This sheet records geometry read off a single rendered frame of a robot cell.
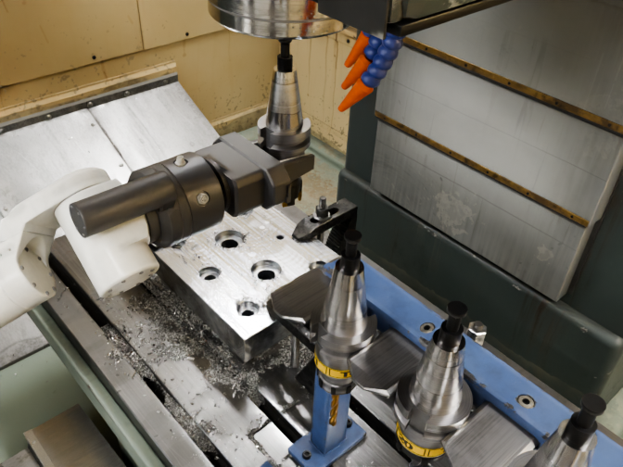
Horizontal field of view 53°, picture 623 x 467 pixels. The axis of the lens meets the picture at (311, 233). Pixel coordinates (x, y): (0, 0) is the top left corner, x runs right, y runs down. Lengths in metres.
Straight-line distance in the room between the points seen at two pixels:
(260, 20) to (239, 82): 1.44
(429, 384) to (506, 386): 0.08
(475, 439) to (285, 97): 0.41
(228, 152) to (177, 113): 1.10
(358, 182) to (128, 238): 0.85
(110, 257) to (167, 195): 0.08
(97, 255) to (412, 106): 0.72
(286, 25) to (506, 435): 0.41
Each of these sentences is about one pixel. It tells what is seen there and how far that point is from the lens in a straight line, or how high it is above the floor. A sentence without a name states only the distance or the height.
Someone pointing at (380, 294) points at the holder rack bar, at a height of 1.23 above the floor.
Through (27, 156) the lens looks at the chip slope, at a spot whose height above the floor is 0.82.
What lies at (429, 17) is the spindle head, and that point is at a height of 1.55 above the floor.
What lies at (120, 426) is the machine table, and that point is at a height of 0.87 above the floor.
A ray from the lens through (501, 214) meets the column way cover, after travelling 1.15.
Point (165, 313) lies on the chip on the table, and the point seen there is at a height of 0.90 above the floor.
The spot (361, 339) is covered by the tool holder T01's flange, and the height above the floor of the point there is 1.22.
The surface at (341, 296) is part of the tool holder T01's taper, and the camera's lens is 0.55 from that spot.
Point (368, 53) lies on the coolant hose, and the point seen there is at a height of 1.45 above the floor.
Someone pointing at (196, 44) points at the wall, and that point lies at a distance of 1.91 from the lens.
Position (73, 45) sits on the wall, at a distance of 1.73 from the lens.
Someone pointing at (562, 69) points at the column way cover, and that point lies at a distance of 1.00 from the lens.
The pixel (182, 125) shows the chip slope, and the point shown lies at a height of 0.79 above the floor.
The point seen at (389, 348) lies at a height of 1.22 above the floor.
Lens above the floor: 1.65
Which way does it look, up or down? 39 degrees down
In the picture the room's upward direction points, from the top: 3 degrees clockwise
